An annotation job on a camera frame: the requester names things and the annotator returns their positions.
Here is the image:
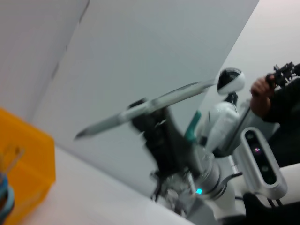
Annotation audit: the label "teal background object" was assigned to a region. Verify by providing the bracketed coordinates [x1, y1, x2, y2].
[184, 111, 202, 144]

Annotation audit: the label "black teleoperation handle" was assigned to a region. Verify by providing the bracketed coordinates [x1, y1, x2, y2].
[266, 61, 300, 90]

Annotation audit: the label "dark sleeved person forearm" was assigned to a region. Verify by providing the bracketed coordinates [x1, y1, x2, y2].
[262, 77, 300, 167]

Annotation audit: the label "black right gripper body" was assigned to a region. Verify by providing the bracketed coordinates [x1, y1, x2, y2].
[142, 106, 204, 180]

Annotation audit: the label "blue teal scissors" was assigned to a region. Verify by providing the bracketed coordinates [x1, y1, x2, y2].
[0, 173, 15, 220]

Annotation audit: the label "white black robot head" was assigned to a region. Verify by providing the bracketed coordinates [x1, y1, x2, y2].
[217, 67, 246, 95]

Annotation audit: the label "white background robot torso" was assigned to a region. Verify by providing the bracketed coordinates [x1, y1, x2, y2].
[202, 100, 240, 157]

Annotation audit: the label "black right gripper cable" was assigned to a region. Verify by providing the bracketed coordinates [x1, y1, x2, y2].
[150, 171, 166, 203]

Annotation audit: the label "white grey ballpoint pen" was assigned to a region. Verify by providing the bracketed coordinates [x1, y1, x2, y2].
[73, 80, 218, 141]

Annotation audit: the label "yellow plastic bin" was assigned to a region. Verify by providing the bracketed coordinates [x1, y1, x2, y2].
[0, 107, 56, 225]

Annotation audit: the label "bare background person hand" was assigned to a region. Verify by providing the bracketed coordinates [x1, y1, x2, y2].
[250, 75, 277, 118]

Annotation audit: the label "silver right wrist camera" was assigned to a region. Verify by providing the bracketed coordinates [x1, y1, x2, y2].
[239, 127, 288, 200]

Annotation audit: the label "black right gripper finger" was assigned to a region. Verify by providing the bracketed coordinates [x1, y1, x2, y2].
[130, 112, 166, 143]
[127, 97, 150, 110]

